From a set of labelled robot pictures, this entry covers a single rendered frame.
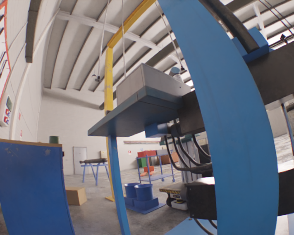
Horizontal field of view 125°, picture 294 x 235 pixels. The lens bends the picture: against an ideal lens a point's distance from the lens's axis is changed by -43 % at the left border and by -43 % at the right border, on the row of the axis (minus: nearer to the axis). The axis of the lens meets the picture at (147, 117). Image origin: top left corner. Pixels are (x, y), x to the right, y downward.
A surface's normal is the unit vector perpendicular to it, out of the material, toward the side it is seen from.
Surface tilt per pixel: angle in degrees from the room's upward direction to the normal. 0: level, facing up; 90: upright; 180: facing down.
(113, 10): 173
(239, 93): 90
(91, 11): 173
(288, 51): 90
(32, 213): 90
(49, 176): 90
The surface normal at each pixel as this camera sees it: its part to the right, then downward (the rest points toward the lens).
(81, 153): 0.65, -0.32
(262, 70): -0.75, -0.11
